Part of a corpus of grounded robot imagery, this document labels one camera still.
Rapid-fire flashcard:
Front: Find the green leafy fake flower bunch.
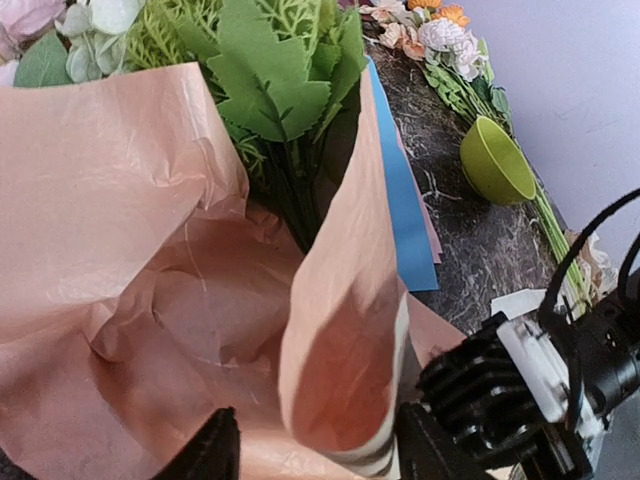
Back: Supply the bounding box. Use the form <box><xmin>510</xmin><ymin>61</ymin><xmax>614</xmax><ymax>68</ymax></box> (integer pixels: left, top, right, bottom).
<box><xmin>127</xmin><ymin>1</ymin><xmax>367</xmax><ymax>251</ymax></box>

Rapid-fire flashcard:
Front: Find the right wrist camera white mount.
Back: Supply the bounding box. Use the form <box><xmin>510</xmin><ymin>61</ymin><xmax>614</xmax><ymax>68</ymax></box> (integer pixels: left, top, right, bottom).
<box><xmin>417</xmin><ymin>312</ymin><xmax>616</xmax><ymax>474</ymax></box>

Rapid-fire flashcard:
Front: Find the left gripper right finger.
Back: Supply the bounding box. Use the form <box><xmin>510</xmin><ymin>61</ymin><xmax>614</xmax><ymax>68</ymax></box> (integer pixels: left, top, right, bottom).
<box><xmin>397</xmin><ymin>403</ymin><xmax>493</xmax><ymax>480</ymax></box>

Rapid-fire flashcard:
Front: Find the white rose fake flower stem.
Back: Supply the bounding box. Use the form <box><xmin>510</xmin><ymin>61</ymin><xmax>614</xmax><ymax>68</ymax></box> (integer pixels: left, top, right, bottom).
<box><xmin>12</xmin><ymin>0</ymin><xmax>146</xmax><ymax>89</ymax></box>

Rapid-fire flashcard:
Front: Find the brown twine ribbon bundle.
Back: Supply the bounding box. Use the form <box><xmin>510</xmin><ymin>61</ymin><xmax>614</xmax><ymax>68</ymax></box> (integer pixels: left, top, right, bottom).
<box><xmin>576</xmin><ymin>233</ymin><xmax>619</xmax><ymax>303</ymax></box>

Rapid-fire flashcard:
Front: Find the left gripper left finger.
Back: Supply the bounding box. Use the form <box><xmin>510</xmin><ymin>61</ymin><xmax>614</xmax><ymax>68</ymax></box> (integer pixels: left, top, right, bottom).
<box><xmin>159</xmin><ymin>407</ymin><xmax>240</xmax><ymax>480</ymax></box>

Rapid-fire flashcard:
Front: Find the right pile of fake flowers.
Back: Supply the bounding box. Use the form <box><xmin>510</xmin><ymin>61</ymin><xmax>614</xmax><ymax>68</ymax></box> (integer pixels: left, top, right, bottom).
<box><xmin>359</xmin><ymin>0</ymin><xmax>594</xmax><ymax>316</ymax></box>

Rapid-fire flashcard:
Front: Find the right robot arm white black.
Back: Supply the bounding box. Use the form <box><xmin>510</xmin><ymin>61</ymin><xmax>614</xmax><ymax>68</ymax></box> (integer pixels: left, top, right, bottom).
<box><xmin>538</xmin><ymin>189</ymin><xmax>639</xmax><ymax>432</ymax></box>

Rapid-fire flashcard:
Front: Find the beige pink wrapping paper sheet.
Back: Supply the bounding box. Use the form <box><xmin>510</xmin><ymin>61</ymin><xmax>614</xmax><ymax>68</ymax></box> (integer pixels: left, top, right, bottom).
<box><xmin>1</xmin><ymin>64</ymin><xmax>462</xmax><ymax>479</ymax></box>

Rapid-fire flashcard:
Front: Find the blue wrapping paper sheet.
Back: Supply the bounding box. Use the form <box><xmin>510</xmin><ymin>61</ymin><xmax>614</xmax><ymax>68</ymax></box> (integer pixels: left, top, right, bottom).
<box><xmin>368</xmin><ymin>61</ymin><xmax>440</xmax><ymax>292</ymax></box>

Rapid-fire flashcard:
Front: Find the lime green bowl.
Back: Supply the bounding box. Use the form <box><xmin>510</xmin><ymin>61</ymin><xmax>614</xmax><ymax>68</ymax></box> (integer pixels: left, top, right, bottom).
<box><xmin>460</xmin><ymin>116</ymin><xmax>536</xmax><ymax>206</ymax></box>

